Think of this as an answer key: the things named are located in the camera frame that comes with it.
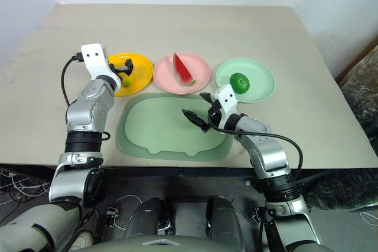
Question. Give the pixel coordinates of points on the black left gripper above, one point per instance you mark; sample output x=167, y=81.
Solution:
x=112, y=67

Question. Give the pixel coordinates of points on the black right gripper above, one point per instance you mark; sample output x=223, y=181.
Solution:
x=216, y=114

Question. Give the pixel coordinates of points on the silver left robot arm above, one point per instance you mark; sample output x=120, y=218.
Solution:
x=85, y=110

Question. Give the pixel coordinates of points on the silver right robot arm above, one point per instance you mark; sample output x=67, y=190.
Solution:
x=267, y=151

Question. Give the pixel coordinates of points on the yellow plate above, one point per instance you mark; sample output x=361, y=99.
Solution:
x=140, y=72

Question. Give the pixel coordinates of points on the pink plate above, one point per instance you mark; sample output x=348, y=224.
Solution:
x=200, y=69

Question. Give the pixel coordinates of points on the light green plate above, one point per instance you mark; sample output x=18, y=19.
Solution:
x=261, y=83

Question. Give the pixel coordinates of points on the small yellow-green fruit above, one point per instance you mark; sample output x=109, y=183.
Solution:
x=127, y=82

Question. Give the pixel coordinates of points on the red watermelon slice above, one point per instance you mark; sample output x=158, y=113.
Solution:
x=183, y=70

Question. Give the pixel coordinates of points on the pale green tray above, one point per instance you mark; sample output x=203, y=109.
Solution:
x=159, y=125

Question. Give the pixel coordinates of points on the round green fruit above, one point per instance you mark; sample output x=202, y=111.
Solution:
x=239, y=83

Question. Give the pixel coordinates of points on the dark rounded shape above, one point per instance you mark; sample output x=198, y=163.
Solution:
x=147, y=216
x=226, y=216

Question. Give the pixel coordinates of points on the grey robot torso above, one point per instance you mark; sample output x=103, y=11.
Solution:
x=165, y=244

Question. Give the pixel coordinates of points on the dark marbled cloth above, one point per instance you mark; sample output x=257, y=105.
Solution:
x=361, y=92

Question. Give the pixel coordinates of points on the white shoe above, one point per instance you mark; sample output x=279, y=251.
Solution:
x=81, y=240

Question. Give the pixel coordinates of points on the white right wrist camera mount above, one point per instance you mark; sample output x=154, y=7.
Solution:
x=226, y=98

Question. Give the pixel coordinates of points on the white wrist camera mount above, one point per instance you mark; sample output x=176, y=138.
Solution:
x=95, y=62
x=226, y=98

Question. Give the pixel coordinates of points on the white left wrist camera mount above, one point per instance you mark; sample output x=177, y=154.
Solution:
x=95, y=62

